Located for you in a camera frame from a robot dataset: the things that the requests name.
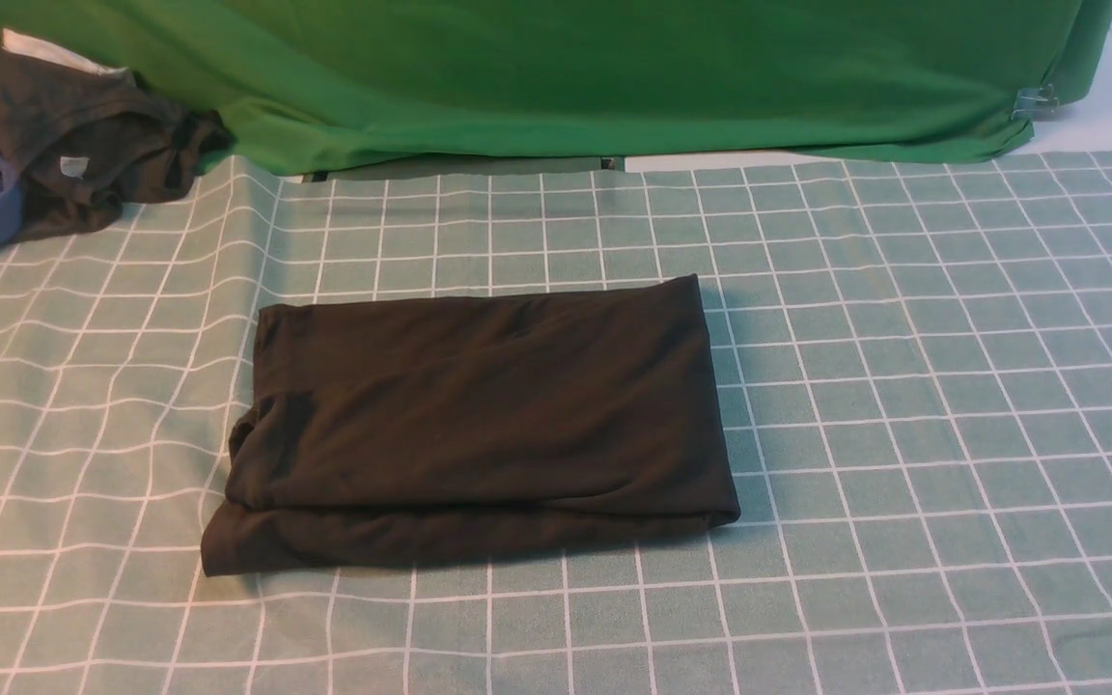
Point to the green backdrop cloth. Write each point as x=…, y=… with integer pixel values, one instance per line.
x=306, y=86

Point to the white cloth behind garments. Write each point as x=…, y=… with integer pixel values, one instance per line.
x=34, y=47

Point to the dark gray long-sleeve shirt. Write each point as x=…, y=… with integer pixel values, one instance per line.
x=455, y=429

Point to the silver binder clip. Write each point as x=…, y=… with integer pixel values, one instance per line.
x=1036, y=103

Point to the teal checkered tablecloth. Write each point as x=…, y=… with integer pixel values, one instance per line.
x=915, y=370

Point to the crumpled dark gray garment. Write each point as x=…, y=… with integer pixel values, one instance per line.
x=84, y=146

